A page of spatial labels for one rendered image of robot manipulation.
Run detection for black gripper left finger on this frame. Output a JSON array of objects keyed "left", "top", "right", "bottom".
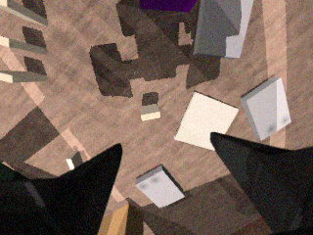
[{"left": 0, "top": 143, "right": 122, "bottom": 235}]

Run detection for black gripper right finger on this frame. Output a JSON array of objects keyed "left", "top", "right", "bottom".
[{"left": 209, "top": 132, "right": 313, "bottom": 234}]

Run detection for white flat bar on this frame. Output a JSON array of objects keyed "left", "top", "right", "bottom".
[{"left": 135, "top": 165, "right": 185, "bottom": 209}]

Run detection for purple block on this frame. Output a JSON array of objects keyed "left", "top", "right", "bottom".
[{"left": 140, "top": 0, "right": 197, "bottom": 12}]

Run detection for brown cube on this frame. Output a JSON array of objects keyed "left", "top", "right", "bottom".
[{"left": 97, "top": 204, "right": 144, "bottom": 235}]

